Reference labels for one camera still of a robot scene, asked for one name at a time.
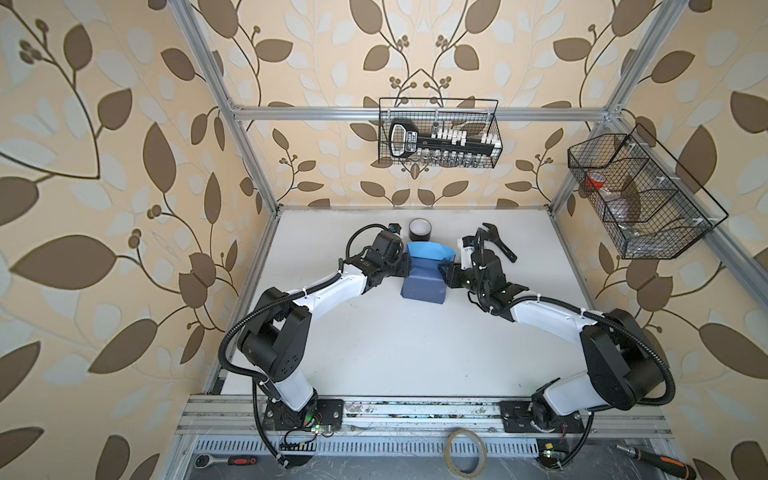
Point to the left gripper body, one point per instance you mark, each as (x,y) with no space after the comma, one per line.
(398,264)

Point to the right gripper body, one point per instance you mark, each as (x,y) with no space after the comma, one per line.
(475,288)

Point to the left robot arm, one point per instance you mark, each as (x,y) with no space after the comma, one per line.
(268,344)

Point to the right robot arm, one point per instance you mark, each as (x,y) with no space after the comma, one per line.
(622,367)

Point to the black tape roll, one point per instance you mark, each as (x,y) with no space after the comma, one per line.
(420,230)

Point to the black adjustable wrench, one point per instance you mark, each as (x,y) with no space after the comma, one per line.
(492,235)

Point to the socket set holder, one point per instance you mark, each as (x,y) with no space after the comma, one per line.
(405,141)

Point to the red object in basket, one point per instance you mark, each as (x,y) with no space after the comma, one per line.
(594,181)

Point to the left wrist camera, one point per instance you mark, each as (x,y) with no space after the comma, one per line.
(394,228)

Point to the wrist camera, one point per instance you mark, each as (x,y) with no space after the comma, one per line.
(394,228)
(467,248)

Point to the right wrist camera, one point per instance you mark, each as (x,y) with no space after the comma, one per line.
(467,248)

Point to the back wire basket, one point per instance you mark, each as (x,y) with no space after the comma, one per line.
(475,116)

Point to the wire basket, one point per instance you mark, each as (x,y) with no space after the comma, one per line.
(653,206)
(475,116)

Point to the right wire basket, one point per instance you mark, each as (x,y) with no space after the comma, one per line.
(653,206)

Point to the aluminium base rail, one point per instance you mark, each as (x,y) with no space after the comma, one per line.
(377,416)

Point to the orange handled screwdriver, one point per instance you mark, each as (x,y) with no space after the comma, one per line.
(668,465)

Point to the red handled ratchet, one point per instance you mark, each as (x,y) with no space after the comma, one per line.
(203,461)

